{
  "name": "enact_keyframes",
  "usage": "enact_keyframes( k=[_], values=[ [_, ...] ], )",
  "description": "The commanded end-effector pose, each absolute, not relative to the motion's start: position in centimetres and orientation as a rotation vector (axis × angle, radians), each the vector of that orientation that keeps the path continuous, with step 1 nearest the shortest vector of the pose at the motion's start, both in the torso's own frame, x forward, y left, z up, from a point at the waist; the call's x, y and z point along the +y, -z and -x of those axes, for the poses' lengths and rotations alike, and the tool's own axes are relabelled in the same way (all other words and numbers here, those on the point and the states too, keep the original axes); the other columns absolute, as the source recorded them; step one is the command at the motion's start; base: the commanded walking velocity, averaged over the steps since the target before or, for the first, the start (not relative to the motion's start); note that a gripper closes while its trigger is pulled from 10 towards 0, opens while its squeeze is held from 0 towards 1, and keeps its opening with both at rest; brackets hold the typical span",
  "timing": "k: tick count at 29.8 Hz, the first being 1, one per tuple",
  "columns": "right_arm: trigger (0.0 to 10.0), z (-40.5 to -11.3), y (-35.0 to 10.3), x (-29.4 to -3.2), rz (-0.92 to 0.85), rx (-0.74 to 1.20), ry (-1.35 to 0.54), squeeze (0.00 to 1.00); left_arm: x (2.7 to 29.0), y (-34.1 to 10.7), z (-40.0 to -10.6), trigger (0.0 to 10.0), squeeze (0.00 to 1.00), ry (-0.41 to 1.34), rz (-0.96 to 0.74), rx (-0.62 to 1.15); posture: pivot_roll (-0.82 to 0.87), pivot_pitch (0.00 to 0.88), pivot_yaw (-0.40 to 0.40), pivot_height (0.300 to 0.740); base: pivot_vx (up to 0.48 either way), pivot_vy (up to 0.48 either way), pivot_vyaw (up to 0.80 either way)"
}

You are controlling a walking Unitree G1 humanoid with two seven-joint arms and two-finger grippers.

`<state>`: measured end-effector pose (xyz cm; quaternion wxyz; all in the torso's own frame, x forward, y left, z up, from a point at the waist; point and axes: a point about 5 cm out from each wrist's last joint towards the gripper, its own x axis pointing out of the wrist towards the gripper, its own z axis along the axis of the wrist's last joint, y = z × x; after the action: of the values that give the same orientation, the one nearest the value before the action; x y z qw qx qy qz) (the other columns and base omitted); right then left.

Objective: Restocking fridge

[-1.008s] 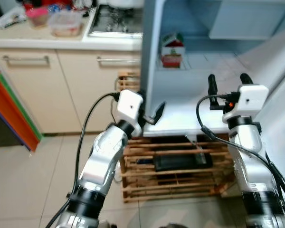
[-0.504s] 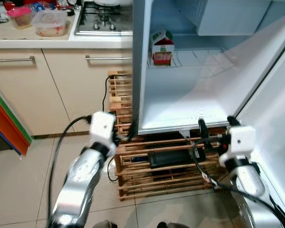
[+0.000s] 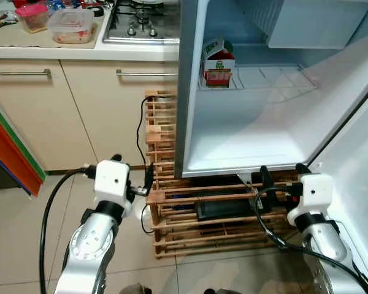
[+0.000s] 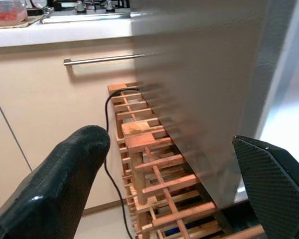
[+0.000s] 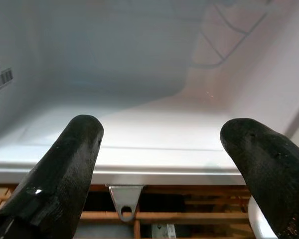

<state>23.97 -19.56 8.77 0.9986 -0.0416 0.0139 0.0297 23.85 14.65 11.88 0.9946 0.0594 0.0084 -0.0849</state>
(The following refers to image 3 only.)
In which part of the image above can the green flat board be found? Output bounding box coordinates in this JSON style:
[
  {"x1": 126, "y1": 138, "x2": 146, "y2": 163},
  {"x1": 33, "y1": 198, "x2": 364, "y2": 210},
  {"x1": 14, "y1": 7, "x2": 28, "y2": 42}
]
[{"x1": 0, "y1": 92, "x2": 47, "y2": 183}]

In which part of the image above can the beige fabric placemat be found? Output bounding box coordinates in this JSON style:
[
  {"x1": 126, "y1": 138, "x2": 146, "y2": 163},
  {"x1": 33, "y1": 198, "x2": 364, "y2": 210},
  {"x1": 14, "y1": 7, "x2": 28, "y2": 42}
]
[{"x1": 0, "y1": 11, "x2": 106, "y2": 50}]

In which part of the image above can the wooden slatted rack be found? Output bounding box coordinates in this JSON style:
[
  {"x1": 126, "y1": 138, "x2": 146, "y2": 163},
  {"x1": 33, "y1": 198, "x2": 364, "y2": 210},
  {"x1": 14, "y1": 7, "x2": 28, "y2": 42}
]
[{"x1": 144, "y1": 90, "x2": 316, "y2": 258}]

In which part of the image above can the grey robot foot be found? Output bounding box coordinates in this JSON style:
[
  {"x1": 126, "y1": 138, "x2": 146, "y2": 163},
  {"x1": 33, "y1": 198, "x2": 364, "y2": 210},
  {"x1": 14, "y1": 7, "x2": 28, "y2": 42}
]
[
  {"x1": 204, "y1": 287, "x2": 235, "y2": 294},
  {"x1": 119, "y1": 283, "x2": 152, "y2": 294}
]

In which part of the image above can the white carton green cap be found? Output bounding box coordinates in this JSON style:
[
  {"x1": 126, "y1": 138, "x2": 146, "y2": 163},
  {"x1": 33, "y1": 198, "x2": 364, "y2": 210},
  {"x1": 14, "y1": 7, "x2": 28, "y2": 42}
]
[{"x1": 199, "y1": 37, "x2": 236, "y2": 89}]

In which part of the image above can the small container pink lid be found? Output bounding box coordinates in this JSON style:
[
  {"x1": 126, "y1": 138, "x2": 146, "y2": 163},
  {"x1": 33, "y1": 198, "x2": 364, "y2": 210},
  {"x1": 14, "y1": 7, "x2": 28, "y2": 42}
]
[{"x1": 15, "y1": 3, "x2": 51, "y2": 33}]

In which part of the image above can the large clear food container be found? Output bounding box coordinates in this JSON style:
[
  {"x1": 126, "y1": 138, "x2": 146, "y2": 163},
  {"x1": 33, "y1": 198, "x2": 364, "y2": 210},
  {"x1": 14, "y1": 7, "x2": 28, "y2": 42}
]
[{"x1": 47, "y1": 7, "x2": 95, "y2": 45}]

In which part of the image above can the white wire fridge shelf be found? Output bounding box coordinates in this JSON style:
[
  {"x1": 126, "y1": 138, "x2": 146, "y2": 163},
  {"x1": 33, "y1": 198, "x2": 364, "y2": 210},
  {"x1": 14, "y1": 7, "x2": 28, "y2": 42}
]
[{"x1": 198, "y1": 64, "x2": 318, "y2": 92}]

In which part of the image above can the grey robot right foot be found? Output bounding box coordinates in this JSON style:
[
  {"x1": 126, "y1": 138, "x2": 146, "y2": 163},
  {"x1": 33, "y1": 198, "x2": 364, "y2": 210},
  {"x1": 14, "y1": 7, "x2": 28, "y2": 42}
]
[{"x1": 204, "y1": 287, "x2": 235, "y2": 294}]

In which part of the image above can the black flat electronic box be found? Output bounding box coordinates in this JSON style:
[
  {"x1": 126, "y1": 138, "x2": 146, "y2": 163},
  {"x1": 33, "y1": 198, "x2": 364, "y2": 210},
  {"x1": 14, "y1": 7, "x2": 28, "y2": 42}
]
[{"x1": 195, "y1": 195, "x2": 261, "y2": 222}]

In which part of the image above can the steel gas hob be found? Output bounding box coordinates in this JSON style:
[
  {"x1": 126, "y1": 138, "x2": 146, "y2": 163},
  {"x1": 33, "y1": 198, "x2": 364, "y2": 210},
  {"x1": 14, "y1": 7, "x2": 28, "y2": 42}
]
[{"x1": 102, "y1": 0, "x2": 182, "y2": 45}]

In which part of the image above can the thin black power cord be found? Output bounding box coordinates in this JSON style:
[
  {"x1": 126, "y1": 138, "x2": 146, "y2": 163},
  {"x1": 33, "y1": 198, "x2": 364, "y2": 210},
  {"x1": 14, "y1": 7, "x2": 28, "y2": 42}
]
[{"x1": 136, "y1": 94, "x2": 174, "y2": 235}]

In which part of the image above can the beige kitchen base cabinet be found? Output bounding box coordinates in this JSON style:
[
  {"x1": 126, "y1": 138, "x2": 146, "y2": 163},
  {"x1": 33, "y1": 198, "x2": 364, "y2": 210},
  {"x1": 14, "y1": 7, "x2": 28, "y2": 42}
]
[{"x1": 0, "y1": 43, "x2": 182, "y2": 173}]

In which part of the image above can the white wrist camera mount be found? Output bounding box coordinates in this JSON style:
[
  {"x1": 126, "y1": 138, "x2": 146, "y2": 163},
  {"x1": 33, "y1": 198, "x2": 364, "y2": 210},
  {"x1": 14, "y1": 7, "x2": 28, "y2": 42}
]
[
  {"x1": 94, "y1": 160, "x2": 131, "y2": 212},
  {"x1": 287, "y1": 174, "x2": 335, "y2": 225}
]

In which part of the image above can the grey robot left foot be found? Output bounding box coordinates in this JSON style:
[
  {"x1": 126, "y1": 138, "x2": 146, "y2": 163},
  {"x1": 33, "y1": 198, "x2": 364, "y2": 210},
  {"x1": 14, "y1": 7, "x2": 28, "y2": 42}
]
[{"x1": 119, "y1": 283, "x2": 152, "y2": 294}]

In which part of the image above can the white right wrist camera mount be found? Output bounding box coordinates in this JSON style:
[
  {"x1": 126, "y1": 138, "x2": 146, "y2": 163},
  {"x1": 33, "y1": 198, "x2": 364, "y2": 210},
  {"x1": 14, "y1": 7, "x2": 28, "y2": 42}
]
[{"x1": 287, "y1": 174, "x2": 335, "y2": 225}]

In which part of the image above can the steel bar cabinet handle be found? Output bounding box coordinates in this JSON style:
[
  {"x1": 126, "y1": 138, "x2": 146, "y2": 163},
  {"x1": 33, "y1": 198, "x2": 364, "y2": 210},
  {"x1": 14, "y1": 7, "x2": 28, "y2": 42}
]
[
  {"x1": 115, "y1": 68, "x2": 180, "y2": 78},
  {"x1": 0, "y1": 68, "x2": 52, "y2": 80}
]

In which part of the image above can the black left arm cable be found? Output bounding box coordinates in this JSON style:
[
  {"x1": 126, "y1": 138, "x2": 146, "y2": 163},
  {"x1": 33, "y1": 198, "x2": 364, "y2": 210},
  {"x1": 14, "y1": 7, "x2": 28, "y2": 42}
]
[{"x1": 39, "y1": 165, "x2": 99, "y2": 294}]

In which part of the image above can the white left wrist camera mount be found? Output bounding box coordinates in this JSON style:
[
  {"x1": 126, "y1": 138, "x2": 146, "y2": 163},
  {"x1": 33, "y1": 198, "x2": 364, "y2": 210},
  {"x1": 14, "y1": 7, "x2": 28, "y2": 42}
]
[{"x1": 94, "y1": 160, "x2": 131, "y2": 212}]

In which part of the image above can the grey steel mini fridge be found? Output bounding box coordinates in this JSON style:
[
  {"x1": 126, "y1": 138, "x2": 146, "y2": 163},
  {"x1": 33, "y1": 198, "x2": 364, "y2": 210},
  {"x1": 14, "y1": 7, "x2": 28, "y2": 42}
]
[{"x1": 174, "y1": 0, "x2": 368, "y2": 294}]

